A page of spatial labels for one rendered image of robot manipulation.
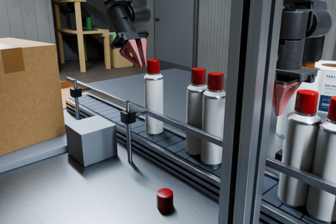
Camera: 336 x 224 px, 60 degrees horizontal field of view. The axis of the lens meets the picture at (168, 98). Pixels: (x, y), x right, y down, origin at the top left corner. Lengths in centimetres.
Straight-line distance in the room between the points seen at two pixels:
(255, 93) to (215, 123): 26
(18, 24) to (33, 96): 507
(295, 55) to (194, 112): 24
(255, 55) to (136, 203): 41
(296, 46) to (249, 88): 22
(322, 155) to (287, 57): 18
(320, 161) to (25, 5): 568
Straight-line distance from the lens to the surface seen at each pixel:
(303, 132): 52
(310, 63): 81
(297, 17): 57
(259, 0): 36
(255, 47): 36
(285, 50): 58
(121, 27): 86
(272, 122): 95
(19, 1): 591
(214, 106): 61
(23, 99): 85
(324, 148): 51
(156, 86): 76
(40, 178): 77
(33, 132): 89
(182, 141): 78
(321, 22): 63
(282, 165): 54
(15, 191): 75
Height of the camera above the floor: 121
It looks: 17 degrees down
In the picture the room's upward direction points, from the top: straight up
